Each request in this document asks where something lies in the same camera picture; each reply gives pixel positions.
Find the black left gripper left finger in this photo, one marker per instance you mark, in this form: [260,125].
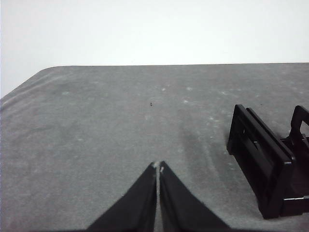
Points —
[135,207]

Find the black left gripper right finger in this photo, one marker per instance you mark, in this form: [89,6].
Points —
[183,207]

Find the black plastic dish rack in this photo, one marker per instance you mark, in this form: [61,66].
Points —
[265,157]

